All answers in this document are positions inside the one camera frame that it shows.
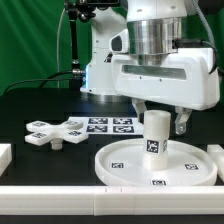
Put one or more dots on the white sheet with markers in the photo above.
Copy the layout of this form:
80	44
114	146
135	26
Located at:
110	125

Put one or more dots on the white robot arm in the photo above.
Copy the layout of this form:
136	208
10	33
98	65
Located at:
146	57

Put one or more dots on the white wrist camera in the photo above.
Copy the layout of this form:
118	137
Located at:
120	42

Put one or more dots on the white fence block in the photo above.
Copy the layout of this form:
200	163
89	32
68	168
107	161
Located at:
5	157
216	152

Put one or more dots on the white left fence block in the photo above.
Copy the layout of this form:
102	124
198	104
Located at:
5	157

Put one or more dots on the white round table top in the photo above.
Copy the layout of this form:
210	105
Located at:
122	163

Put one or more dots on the white right fence block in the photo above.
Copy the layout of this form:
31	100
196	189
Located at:
216	152

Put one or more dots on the white front fence rail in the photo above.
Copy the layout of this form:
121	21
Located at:
104	200

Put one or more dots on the black camera stand pole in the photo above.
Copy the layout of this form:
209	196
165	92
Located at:
74	36

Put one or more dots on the white cross-shaped table base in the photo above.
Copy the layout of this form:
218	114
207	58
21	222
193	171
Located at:
43	132

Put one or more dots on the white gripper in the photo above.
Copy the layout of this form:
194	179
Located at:
183	79

